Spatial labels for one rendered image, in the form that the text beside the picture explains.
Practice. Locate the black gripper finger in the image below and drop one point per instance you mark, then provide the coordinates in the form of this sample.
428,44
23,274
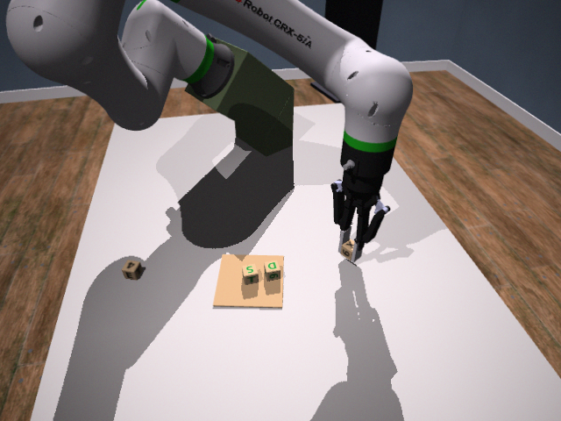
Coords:
364,233
343,211

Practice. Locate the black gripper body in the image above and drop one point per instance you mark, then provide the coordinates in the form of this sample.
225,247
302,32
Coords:
368,188

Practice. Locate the tan flat mat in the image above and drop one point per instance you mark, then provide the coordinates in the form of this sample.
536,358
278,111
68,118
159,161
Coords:
231,290

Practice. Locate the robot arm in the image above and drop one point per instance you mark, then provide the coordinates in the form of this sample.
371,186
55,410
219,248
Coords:
75,42

